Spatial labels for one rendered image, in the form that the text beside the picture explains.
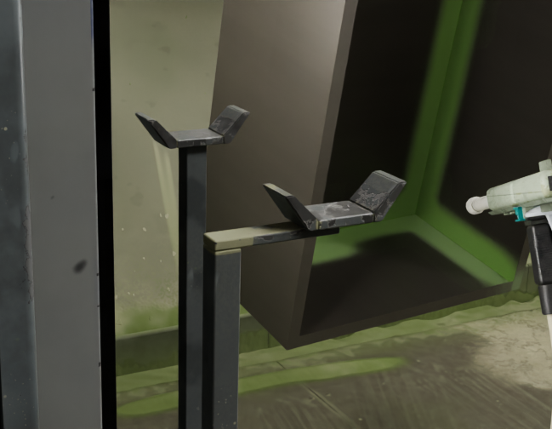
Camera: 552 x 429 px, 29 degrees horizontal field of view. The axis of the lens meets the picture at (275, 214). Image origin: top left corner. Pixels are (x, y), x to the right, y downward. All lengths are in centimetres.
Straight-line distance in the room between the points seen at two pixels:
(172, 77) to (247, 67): 108
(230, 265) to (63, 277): 62
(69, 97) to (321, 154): 73
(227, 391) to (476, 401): 218
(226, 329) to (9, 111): 17
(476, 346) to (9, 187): 255
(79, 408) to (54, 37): 42
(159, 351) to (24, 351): 215
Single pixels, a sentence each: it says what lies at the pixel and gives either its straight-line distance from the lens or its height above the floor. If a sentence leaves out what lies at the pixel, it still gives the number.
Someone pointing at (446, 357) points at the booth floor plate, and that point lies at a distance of 298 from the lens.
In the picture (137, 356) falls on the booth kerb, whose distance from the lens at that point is 276.
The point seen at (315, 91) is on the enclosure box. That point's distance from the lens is 176.
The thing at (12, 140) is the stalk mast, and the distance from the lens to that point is 59.
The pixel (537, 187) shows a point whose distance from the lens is 159.
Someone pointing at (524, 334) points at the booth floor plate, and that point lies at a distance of 318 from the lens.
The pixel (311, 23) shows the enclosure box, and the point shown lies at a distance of 176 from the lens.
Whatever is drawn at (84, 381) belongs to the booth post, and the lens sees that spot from 124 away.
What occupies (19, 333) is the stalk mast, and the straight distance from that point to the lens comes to 63.
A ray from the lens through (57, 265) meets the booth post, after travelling 117.
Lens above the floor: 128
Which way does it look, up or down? 17 degrees down
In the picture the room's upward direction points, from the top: 2 degrees clockwise
